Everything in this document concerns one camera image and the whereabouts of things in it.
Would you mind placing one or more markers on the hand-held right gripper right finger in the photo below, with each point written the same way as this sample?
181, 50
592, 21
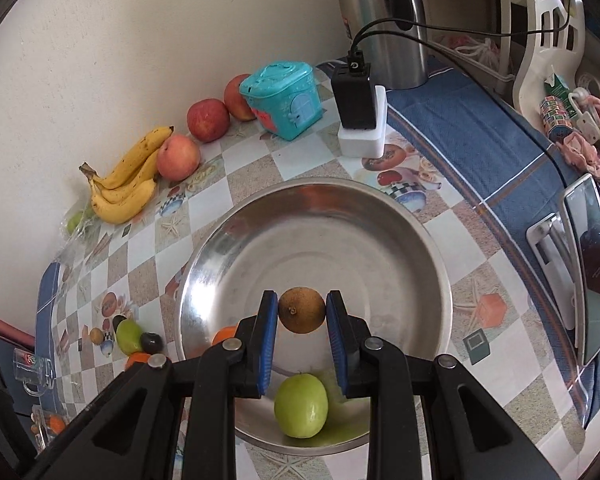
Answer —
336, 345

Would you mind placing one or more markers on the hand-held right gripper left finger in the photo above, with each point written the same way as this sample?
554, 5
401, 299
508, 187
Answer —
270, 345

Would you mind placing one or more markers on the orange tangerine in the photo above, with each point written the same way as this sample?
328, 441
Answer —
137, 359
225, 334

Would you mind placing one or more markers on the round green apple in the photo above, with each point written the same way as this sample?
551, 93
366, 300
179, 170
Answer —
300, 405

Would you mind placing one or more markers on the stainless steel bowl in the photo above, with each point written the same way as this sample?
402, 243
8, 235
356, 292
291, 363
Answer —
320, 250

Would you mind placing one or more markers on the dark plum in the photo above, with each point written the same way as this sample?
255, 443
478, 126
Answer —
152, 343

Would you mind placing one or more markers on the green mango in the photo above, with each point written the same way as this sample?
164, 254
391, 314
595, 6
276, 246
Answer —
128, 336

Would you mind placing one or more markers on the small brown longan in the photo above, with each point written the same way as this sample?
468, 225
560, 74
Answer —
96, 336

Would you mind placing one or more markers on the white charging stand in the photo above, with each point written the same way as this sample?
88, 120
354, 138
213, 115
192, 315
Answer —
360, 144

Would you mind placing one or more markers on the yellow banana bunch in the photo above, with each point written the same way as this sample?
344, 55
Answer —
120, 205

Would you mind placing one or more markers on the pale red apple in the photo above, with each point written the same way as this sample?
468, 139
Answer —
177, 159

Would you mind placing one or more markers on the clear plastic bag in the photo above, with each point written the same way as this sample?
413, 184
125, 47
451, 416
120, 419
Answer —
77, 235

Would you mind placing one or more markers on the small green fruit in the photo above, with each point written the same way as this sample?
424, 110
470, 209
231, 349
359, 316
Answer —
75, 222

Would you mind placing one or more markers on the dark red apple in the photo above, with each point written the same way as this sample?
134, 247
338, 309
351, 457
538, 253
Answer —
207, 120
236, 100

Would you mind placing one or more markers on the glass mug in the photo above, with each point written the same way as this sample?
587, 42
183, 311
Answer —
32, 372

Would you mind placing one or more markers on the teal toy house box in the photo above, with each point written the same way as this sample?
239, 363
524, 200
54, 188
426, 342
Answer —
280, 100

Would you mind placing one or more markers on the smartphone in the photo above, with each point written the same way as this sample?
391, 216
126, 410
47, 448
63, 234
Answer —
592, 260

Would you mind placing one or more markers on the pink furniture edge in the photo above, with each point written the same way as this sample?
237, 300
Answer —
0, 325

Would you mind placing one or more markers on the pink fabric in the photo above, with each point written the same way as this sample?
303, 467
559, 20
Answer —
580, 152

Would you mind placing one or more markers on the colourful puzzle cube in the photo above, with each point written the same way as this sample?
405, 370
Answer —
555, 117

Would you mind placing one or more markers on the white net bag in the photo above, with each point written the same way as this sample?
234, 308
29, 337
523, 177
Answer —
472, 51

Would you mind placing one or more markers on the stainless steel thermos jug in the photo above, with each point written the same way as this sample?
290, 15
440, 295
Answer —
360, 10

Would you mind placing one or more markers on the green carton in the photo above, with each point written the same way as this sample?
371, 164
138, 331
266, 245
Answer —
557, 89

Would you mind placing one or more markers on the white plastic basket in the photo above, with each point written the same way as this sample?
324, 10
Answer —
535, 60

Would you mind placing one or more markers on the tape roll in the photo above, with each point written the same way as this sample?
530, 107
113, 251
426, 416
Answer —
597, 87

